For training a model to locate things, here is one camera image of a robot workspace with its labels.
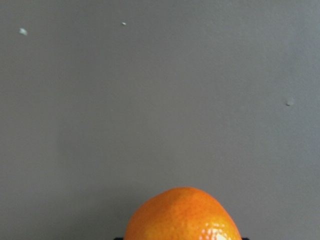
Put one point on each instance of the orange mandarin fruit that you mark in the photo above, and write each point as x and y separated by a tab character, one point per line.
182	213

